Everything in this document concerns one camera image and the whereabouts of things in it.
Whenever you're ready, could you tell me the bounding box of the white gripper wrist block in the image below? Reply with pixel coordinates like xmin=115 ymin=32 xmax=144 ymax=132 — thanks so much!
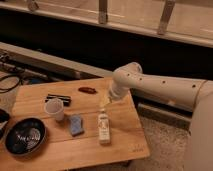
xmin=99 ymin=82 xmax=128 ymax=108

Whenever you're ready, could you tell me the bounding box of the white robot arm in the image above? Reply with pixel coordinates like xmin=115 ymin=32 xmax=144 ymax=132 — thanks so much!
xmin=101 ymin=62 xmax=213 ymax=171

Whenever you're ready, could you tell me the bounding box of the dark red small object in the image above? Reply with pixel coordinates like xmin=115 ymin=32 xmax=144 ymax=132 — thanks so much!
xmin=78 ymin=87 xmax=97 ymax=94

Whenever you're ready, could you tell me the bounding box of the wooden table board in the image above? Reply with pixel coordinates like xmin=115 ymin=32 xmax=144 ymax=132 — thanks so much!
xmin=0 ymin=78 xmax=150 ymax=171

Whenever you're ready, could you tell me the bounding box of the black rectangular remote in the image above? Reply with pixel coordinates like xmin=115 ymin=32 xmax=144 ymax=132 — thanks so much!
xmin=44 ymin=93 xmax=73 ymax=107

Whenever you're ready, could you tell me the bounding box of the blue sponge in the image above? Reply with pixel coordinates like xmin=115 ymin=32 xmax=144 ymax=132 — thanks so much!
xmin=69 ymin=115 xmax=84 ymax=136

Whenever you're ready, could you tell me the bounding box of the white paper cup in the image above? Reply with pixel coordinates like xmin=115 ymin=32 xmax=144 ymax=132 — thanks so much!
xmin=44 ymin=98 xmax=64 ymax=121

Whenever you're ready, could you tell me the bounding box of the black frying pan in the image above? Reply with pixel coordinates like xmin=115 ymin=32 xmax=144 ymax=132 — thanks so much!
xmin=5 ymin=118 xmax=46 ymax=156

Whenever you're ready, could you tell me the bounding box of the black object at left edge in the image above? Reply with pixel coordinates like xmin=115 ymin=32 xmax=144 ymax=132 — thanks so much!
xmin=0 ymin=109 xmax=10 ymax=139

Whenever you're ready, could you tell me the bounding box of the metal bracket middle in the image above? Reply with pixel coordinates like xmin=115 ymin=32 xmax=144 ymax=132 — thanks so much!
xmin=98 ymin=0 xmax=108 ymax=24

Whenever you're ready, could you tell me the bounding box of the metal bracket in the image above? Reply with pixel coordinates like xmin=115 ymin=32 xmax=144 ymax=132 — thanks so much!
xmin=98 ymin=0 xmax=108 ymax=24
xmin=157 ymin=0 xmax=176 ymax=35
xmin=26 ymin=0 xmax=39 ymax=12

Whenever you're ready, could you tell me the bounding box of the black cable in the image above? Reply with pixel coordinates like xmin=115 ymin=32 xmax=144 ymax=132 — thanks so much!
xmin=0 ymin=73 xmax=23 ymax=94

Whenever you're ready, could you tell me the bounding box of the metal bracket right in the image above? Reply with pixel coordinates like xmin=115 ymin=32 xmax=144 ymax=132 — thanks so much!
xmin=157 ymin=0 xmax=176 ymax=35

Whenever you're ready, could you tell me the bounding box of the metal bracket left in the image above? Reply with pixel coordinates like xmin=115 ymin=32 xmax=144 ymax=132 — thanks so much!
xmin=26 ymin=0 xmax=39 ymax=12

